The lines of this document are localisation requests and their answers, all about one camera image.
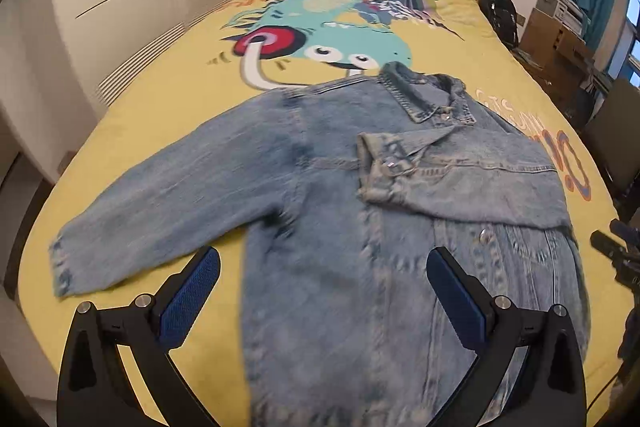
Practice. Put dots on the cardboard box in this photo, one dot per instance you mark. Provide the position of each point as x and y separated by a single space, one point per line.
545 37

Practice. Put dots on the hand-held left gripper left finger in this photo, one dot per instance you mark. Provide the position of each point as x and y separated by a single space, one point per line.
192 297

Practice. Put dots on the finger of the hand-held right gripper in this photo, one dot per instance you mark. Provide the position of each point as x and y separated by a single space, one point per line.
627 229
607 247

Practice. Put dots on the blue denim jacket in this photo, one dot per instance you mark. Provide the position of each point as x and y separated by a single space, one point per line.
325 187

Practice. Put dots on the yellow printed blanket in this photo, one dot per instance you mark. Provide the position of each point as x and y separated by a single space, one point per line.
165 107

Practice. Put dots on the grey chair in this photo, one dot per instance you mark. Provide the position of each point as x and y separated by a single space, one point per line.
612 137

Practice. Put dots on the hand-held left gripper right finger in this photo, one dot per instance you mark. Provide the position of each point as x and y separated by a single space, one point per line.
457 302

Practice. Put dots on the white printer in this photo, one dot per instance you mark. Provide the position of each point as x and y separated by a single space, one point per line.
560 7

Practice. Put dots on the black backpack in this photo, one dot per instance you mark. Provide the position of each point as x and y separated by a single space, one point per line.
500 17

